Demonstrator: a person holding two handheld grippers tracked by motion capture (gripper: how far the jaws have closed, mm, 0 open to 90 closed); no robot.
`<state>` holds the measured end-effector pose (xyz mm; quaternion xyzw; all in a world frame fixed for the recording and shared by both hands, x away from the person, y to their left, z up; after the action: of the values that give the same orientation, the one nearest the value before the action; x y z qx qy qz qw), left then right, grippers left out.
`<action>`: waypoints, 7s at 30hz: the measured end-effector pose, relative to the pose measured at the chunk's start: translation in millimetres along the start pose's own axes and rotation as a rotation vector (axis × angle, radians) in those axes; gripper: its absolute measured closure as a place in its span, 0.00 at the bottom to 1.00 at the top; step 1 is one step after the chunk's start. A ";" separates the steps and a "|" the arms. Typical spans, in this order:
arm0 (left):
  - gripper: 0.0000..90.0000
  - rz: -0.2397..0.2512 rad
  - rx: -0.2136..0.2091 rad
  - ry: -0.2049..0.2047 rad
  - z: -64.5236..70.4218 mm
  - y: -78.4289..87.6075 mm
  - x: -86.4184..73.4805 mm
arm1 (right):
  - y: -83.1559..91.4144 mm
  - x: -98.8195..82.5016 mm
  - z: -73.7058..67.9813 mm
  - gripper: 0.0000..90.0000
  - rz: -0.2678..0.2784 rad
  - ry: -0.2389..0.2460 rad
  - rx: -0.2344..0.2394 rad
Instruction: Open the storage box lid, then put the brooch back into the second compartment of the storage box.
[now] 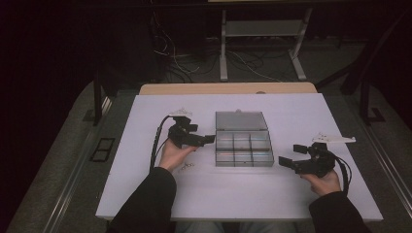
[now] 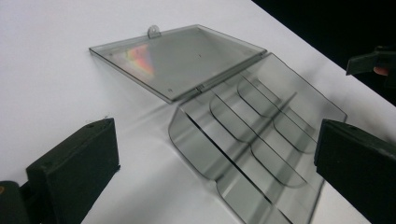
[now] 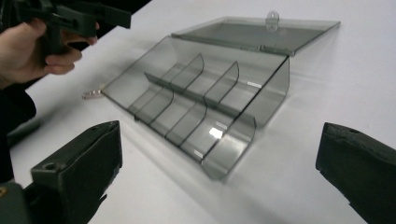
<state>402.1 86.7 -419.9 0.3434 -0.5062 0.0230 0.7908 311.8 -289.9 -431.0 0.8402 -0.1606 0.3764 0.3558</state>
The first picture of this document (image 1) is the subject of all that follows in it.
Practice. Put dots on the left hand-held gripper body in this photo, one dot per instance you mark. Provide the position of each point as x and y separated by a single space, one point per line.
181 134

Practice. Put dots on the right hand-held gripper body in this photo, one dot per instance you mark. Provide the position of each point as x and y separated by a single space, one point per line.
319 161

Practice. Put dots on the small metal part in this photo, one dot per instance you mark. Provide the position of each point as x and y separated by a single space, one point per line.
188 166

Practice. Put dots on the clear plastic compartment box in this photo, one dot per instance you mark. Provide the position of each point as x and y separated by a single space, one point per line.
243 142

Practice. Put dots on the person's right hand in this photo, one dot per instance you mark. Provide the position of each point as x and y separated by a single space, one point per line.
325 184

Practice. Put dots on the person's left hand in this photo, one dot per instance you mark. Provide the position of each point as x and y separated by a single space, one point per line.
173 157

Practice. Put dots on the white board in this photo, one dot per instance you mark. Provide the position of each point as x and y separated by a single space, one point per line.
243 194

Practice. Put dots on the black metal stand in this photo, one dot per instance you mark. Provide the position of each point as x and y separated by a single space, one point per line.
366 100

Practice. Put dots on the white metal stand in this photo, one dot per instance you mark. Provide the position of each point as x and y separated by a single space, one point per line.
264 28

